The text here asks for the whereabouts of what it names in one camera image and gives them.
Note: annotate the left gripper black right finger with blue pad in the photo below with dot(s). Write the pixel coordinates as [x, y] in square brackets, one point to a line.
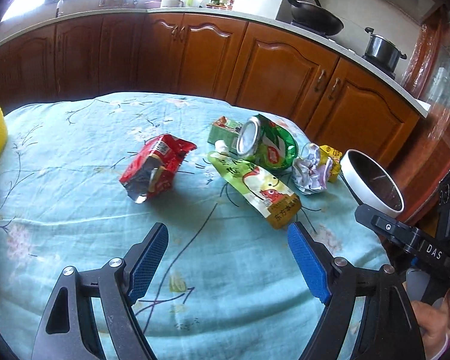
[388, 327]

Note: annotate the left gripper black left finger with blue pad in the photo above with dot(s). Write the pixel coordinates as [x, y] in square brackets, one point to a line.
[68, 328]

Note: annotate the white round trash bin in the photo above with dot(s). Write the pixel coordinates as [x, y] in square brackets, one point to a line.
[371, 184]

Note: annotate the person's right hand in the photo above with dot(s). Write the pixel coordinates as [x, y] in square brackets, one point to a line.
[436, 326]

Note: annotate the light blue floral tablecloth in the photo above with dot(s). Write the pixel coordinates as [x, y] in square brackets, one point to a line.
[227, 287]

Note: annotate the yellow snack wrapper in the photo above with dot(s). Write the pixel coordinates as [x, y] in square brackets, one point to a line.
[332, 158]

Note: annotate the crumpled white paper wrapper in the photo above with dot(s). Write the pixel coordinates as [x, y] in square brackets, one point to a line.
[309, 175]

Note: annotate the green yellow snack pouch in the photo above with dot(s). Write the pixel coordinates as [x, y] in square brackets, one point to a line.
[273, 199]

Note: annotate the red snack wrapper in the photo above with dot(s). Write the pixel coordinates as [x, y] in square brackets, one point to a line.
[153, 170]

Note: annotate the brown wooden base cabinets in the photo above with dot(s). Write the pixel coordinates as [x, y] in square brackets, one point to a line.
[335, 98]

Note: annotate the black steel cooking pot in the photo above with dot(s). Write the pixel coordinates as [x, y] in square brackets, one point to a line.
[382, 53]

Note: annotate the crushed green soda can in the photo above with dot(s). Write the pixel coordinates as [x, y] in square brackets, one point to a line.
[266, 144]

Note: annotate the green drink carton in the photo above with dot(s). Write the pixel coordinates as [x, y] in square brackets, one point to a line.
[227, 130]

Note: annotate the brown wooden door frame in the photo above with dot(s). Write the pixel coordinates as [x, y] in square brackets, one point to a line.
[425, 158]

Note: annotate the black wok with handle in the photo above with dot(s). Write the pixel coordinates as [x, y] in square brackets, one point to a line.
[316, 18]

